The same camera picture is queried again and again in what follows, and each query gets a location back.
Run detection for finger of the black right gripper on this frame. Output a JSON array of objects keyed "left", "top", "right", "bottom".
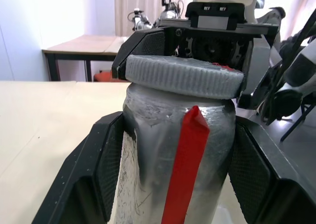
[
  {"left": 237, "top": 40, "right": 255, "bottom": 110},
  {"left": 111, "top": 28, "right": 173, "bottom": 81}
]

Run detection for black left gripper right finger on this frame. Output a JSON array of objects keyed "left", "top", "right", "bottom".
[{"left": 228, "top": 116, "right": 316, "bottom": 224}]

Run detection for white ribbed jar lid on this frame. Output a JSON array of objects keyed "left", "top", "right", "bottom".
[{"left": 124, "top": 55, "right": 245, "bottom": 100}]

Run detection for silver background robot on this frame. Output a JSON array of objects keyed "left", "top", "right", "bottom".
[
  {"left": 158, "top": 0, "right": 187, "bottom": 27},
  {"left": 127, "top": 8, "right": 155, "bottom": 32}
]

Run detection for wooden table with black legs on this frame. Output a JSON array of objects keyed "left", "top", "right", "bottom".
[{"left": 41, "top": 35, "right": 130, "bottom": 82}]

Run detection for red object under table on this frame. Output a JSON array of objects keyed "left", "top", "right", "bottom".
[{"left": 93, "top": 71, "right": 113, "bottom": 83}]

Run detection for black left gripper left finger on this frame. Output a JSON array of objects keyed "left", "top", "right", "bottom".
[{"left": 32, "top": 111, "right": 125, "bottom": 224}]

